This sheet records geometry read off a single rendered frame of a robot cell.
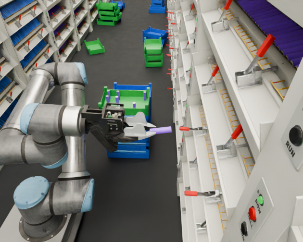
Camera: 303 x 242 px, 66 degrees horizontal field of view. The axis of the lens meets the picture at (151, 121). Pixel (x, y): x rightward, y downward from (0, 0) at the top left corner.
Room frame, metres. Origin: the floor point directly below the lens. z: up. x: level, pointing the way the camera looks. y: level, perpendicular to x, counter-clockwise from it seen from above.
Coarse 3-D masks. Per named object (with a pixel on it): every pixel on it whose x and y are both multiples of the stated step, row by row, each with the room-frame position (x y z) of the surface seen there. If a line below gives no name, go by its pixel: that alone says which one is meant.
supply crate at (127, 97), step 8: (104, 88) 1.31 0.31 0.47; (104, 96) 1.28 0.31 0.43; (112, 96) 1.32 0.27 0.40; (120, 96) 1.32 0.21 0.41; (128, 96) 1.32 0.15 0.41; (136, 96) 1.31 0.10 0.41; (104, 104) 1.23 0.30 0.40; (128, 104) 1.23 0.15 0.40; (136, 104) 1.23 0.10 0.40; (144, 104) 1.23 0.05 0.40; (128, 112) 1.12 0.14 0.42; (136, 112) 1.12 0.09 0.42; (144, 112) 1.12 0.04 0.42
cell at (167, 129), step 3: (150, 129) 0.52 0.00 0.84; (153, 129) 0.51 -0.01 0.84; (156, 129) 0.51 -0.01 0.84; (159, 129) 0.51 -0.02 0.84; (162, 129) 0.51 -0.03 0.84; (165, 129) 0.51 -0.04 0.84; (168, 129) 0.51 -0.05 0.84; (156, 132) 0.51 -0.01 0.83; (159, 132) 0.51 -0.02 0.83; (162, 132) 0.51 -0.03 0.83; (165, 132) 0.51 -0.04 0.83; (168, 132) 0.50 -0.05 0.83; (171, 132) 0.51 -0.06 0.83
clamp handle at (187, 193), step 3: (186, 192) 0.37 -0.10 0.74; (189, 192) 0.37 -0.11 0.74; (192, 192) 0.37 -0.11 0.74; (195, 192) 0.37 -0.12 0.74; (198, 192) 0.37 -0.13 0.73; (186, 195) 0.36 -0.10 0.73; (189, 195) 0.36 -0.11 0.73; (192, 195) 0.36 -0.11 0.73; (195, 195) 0.36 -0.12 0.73; (198, 195) 0.36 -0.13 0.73; (201, 195) 0.36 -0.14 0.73; (204, 195) 0.36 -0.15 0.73; (207, 195) 0.36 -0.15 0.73
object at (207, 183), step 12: (192, 96) 0.81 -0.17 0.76; (192, 108) 0.79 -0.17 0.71; (192, 120) 0.71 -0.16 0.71; (204, 144) 0.57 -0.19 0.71; (204, 156) 0.52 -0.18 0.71; (204, 168) 0.47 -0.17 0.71; (204, 180) 0.43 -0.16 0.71; (216, 180) 0.42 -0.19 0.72; (204, 204) 0.35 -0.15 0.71; (216, 204) 0.34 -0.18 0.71; (216, 216) 0.31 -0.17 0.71; (216, 228) 0.28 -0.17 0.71; (216, 240) 0.25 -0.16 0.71
